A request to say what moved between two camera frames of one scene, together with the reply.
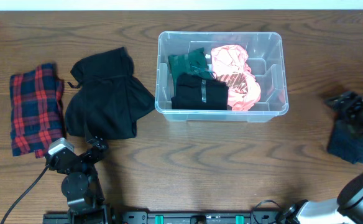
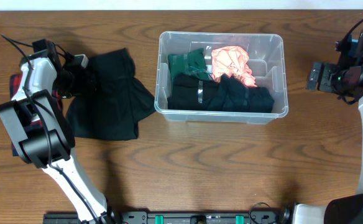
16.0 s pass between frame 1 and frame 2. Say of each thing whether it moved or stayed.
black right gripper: moved
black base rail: stayed
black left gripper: moved
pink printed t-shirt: stayed
